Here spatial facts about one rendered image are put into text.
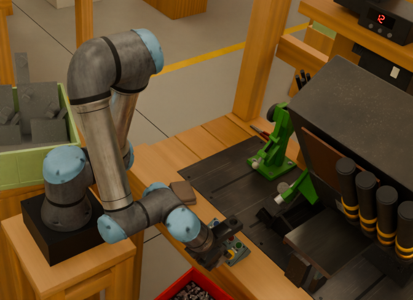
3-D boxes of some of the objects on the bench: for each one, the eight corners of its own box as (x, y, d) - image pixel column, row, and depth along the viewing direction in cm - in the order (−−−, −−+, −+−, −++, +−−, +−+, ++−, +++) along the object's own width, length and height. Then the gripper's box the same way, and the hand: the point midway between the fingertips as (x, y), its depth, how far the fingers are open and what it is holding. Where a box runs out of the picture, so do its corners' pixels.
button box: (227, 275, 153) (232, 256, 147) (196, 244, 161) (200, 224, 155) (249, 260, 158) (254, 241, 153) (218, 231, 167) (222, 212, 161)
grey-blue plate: (311, 294, 147) (324, 265, 138) (306, 290, 148) (318, 260, 139) (330, 279, 152) (344, 250, 144) (325, 275, 153) (338, 245, 145)
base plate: (444, 426, 124) (448, 423, 123) (176, 174, 183) (176, 171, 182) (512, 334, 148) (515, 330, 146) (255, 138, 207) (255, 134, 206)
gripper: (177, 242, 134) (203, 261, 152) (198, 264, 130) (222, 281, 147) (199, 219, 135) (222, 241, 153) (220, 240, 130) (242, 260, 148)
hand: (227, 252), depth 149 cm, fingers closed
